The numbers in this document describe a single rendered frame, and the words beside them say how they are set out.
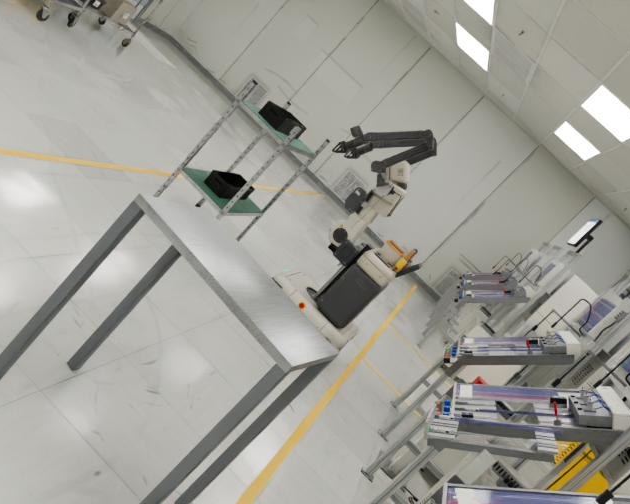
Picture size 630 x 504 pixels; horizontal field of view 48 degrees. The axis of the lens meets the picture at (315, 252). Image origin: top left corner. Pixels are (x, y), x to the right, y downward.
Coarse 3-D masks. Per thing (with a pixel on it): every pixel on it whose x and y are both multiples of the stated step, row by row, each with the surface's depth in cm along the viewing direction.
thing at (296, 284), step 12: (276, 276) 470; (288, 276) 481; (300, 276) 506; (288, 288) 468; (300, 288) 480; (312, 288) 503; (300, 300) 466; (312, 300) 479; (312, 312) 465; (324, 324) 463; (348, 324) 500; (336, 336) 462; (348, 336) 479; (336, 348) 462
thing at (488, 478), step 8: (472, 456) 366; (496, 456) 364; (504, 464) 364; (488, 472) 329; (512, 472) 363; (440, 480) 379; (480, 480) 324; (488, 480) 318; (496, 480) 328; (520, 480) 362; (432, 488) 380; (528, 488) 361; (424, 496) 380
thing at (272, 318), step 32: (128, 224) 211; (160, 224) 207; (192, 224) 224; (96, 256) 214; (192, 256) 203; (224, 256) 223; (64, 288) 217; (224, 288) 200; (256, 288) 222; (32, 320) 220; (256, 320) 199; (288, 320) 220; (288, 352) 198; (320, 352) 219; (256, 384) 195; (224, 416) 197
